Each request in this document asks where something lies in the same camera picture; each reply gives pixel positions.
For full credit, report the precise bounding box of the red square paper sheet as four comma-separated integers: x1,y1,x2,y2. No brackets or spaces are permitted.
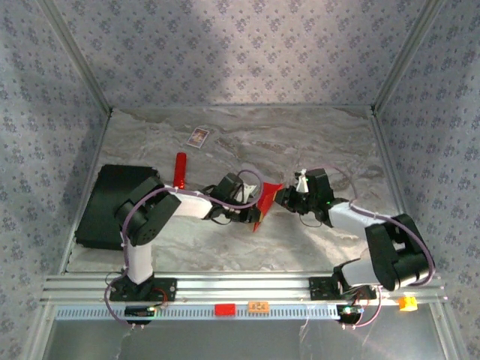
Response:
251,181,285,233

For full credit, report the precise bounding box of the red rhinestone cylinder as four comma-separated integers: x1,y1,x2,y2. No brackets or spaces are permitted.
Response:
172,151,188,190

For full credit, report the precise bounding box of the small picture card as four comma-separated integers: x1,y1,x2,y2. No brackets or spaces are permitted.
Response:
186,127,210,149

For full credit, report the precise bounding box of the black controller board with led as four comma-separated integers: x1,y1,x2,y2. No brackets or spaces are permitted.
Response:
336,304,365,324

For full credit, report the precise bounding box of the black ribbed case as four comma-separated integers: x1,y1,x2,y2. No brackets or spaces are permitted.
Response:
73,163,161,251

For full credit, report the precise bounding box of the yellow orange plastic block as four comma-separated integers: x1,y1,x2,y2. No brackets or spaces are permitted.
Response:
397,295,419,312

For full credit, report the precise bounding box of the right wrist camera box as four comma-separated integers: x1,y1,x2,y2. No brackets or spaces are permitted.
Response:
294,169,311,195

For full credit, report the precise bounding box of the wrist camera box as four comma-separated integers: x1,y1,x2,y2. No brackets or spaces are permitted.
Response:
294,169,311,195
241,181,263,197

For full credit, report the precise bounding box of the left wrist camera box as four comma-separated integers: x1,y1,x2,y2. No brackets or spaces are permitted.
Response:
241,181,263,197

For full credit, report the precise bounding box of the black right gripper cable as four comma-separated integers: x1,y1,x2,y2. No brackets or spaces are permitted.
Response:
298,213,324,229

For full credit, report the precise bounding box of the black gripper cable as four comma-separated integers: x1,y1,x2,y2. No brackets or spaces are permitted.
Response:
298,213,324,229
202,183,236,226

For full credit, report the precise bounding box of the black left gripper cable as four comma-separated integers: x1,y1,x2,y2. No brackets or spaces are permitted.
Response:
202,183,236,226

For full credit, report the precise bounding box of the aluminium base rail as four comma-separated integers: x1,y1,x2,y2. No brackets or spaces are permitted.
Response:
39,272,449,305

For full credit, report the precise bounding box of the aluminium table side rail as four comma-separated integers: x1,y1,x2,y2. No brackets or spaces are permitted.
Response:
55,110,113,275
370,110,428,273

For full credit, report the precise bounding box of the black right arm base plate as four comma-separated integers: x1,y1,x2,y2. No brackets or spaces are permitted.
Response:
307,276,378,301

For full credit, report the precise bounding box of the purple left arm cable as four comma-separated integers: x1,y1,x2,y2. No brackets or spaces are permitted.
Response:
103,169,264,331

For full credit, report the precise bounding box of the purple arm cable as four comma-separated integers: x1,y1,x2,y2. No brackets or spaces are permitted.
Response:
103,169,264,331
310,166,437,330

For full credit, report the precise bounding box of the slotted grey cable duct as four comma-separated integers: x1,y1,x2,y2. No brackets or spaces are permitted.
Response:
54,303,362,322

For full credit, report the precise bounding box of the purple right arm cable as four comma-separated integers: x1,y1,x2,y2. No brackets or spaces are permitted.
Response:
310,166,437,330

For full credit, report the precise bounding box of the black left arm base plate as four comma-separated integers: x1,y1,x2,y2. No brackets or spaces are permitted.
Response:
108,276,178,303

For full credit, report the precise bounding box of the aluminium frame post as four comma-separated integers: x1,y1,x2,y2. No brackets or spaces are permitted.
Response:
370,0,447,114

